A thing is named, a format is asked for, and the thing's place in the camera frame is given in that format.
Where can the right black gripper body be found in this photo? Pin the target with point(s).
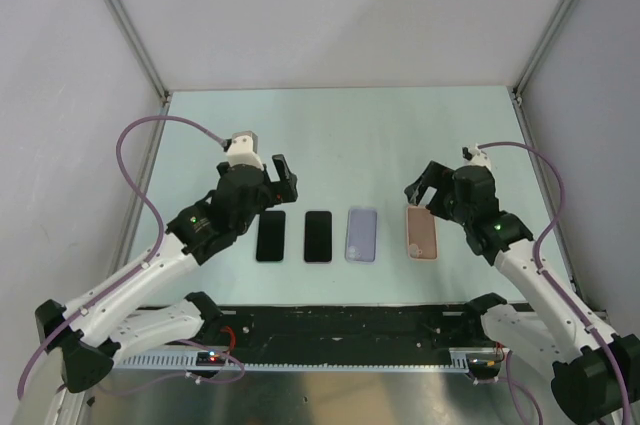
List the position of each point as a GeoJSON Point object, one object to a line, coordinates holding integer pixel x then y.
{"type": "Point", "coordinates": [458, 211]}

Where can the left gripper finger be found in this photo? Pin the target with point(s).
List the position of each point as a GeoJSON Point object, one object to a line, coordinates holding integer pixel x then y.
{"type": "Point", "coordinates": [287, 180]}
{"type": "Point", "coordinates": [277, 194]}

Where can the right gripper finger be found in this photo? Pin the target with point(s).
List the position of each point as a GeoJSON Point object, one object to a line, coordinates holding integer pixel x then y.
{"type": "Point", "coordinates": [435, 176]}
{"type": "Point", "coordinates": [425, 197]}

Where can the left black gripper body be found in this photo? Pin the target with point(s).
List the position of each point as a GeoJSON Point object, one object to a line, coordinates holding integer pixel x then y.
{"type": "Point", "coordinates": [243, 224]}

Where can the pink phone case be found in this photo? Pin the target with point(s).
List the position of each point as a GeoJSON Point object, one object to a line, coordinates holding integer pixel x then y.
{"type": "Point", "coordinates": [421, 234]}

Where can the black phone purple frame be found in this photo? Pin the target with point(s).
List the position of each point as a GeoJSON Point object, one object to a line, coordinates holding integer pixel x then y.
{"type": "Point", "coordinates": [318, 237]}

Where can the lilac phone case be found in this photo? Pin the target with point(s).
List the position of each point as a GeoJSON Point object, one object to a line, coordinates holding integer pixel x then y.
{"type": "Point", "coordinates": [361, 235]}

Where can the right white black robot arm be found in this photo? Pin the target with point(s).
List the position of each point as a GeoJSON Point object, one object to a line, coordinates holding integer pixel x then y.
{"type": "Point", "coordinates": [593, 371]}

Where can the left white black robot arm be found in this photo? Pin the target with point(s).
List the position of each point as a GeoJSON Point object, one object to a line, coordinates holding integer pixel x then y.
{"type": "Point", "coordinates": [98, 329]}

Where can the right small circuit board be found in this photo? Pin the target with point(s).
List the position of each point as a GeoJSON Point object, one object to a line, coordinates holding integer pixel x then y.
{"type": "Point", "coordinates": [483, 367]}

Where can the small circuit board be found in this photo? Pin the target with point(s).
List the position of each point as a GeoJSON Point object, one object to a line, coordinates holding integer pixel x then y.
{"type": "Point", "coordinates": [483, 367]}
{"type": "Point", "coordinates": [209, 358]}

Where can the left small circuit board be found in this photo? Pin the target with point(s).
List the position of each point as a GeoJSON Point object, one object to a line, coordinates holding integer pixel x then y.
{"type": "Point", "coordinates": [209, 358]}

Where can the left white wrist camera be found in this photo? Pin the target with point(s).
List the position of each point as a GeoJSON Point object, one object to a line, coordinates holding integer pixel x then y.
{"type": "Point", "coordinates": [242, 149]}

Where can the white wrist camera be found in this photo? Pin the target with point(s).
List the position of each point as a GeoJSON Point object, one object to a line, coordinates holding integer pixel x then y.
{"type": "Point", "coordinates": [242, 149]}
{"type": "Point", "coordinates": [475, 156]}

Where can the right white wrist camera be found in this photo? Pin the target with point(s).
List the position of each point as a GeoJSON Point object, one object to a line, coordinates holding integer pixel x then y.
{"type": "Point", "coordinates": [475, 156]}

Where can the black phone teal frame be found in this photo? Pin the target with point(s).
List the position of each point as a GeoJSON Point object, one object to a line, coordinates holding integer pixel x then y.
{"type": "Point", "coordinates": [270, 244]}

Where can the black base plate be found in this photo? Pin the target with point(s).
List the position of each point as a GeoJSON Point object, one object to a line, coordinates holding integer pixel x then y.
{"type": "Point", "coordinates": [439, 325]}

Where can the right aluminium frame post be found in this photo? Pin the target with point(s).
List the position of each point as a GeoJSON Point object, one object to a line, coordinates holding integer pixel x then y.
{"type": "Point", "coordinates": [550, 33]}

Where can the aluminium frame post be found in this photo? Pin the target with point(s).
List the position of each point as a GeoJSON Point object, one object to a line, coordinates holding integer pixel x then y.
{"type": "Point", "coordinates": [550, 33]}
{"type": "Point", "coordinates": [135, 43]}

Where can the left aluminium frame post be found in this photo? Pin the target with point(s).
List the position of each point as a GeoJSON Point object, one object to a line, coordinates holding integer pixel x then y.
{"type": "Point", "coordinates": [135, 43]}

